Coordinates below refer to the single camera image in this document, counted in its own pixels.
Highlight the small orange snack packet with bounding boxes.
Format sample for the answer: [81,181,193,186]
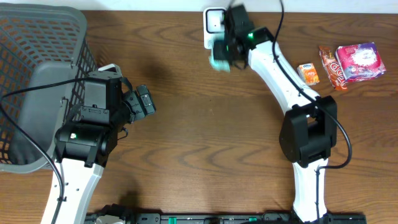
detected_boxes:
[297,63,320,86]

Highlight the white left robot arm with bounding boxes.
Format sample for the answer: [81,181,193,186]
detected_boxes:
[41,71,156,223]

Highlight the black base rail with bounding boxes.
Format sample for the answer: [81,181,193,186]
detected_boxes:
[83,212,368,224]

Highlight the teal snack packet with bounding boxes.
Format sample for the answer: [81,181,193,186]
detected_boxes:
[209,55,231,72]

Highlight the purple snack pack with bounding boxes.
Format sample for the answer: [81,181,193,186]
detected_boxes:
[335,42,387,83]

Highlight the grey plastic mesh basket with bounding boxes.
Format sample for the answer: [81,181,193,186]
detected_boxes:
[1,3,97,159]

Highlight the orange Top chocolate bar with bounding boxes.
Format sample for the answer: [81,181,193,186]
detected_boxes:
[318,46,348,91]

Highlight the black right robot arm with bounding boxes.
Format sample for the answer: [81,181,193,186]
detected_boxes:
[203,5,337,223]

